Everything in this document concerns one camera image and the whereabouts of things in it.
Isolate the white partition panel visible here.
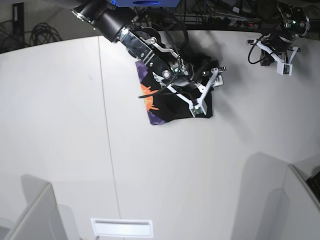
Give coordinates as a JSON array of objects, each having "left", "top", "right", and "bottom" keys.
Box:
[
  {"left": 0, "top": 182, "right": 68, "bottom": 240},
  {"left": 287, "top": 163, "right": 320, "bottom": 216}
]

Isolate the right white partition panel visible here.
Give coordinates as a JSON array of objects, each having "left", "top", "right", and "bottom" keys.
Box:
[{"left": 287, "top": 163, "right": 320, "bottom": 216}]

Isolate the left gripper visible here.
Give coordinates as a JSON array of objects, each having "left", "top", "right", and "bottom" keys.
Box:
[{"left": 260, "top": 32, "right": 294, "bottom": 67}]

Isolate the blue box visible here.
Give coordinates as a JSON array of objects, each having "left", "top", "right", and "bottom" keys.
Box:
[{"left": 111, "top": 0, "right": 180, "bottom": 7}]

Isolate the black keyboard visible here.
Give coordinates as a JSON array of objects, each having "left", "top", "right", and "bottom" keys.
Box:
[{"left": 306, "top": 172, "right": 320, "bottom": 201}]

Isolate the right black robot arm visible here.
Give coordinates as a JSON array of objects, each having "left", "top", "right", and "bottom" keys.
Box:
[{"left": 72, "top": 0, "right": 202, "bottom": 88}]

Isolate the coiled black cable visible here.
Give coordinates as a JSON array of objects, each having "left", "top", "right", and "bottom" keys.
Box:
[{"left": 29, "top": 22, "right": 63, "bottom": 47}]

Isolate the white table slot plate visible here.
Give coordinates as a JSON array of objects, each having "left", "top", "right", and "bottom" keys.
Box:
[{"left": 91, "top": 218, "right": 154, "bottom": 238}]

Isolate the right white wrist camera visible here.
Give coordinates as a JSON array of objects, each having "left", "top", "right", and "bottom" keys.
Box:
[{"left": 152, "top": 61, "right": 227, "bottom": 118}]

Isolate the black T-shirt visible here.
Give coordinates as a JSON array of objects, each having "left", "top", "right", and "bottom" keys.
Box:
[{"left": 135, "top": 52, "right": 221, "bottom": 126}]

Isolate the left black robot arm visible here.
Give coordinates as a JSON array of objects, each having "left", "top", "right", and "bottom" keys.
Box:
[{"left": 256, "top": 0, "right": 311, "bottom": 67}]

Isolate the left white partition panel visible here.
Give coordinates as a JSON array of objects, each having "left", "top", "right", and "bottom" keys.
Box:
[{"left": 0, "top": 182, "right": 68, "bottom": 240}]

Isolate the white power strip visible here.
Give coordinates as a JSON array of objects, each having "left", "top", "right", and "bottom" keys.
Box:
[{"left": 176, "top": 13, "right": 260, "bottom": 27}]

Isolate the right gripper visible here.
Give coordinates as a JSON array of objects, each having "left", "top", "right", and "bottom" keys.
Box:
[{"left": 117, "top": 26, "right": 200, "bottom": 89}]

